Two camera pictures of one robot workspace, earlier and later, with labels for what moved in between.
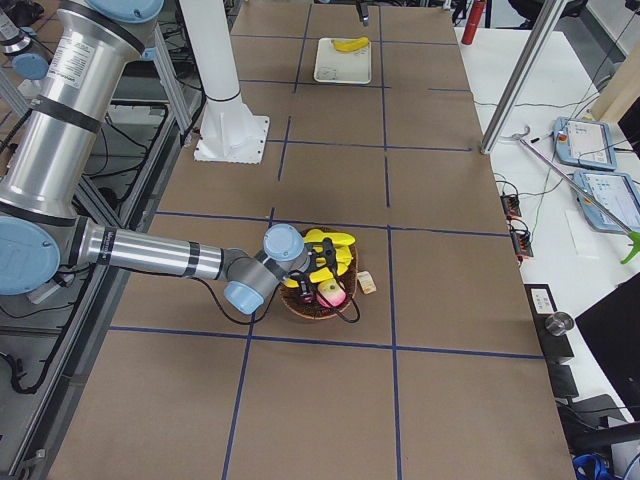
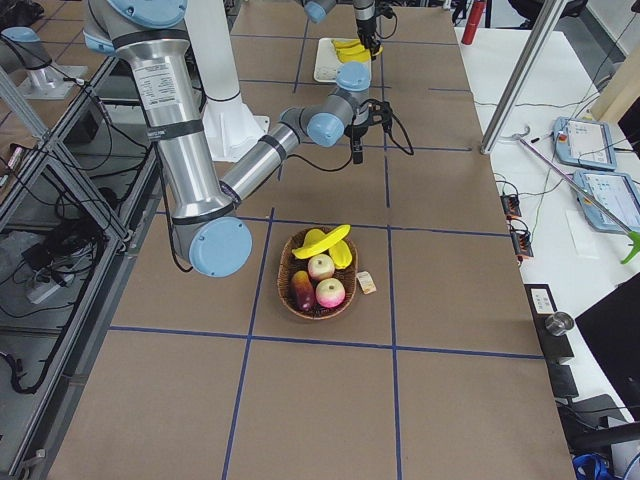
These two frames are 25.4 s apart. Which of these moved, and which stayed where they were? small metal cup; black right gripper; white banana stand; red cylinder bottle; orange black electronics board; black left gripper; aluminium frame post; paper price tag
Moved: black left gripper; black right gripper
Stayed: white banana stand; aluminium frame post; small metal cup; paper price tag; red cylinder bottle; orange black electronics board
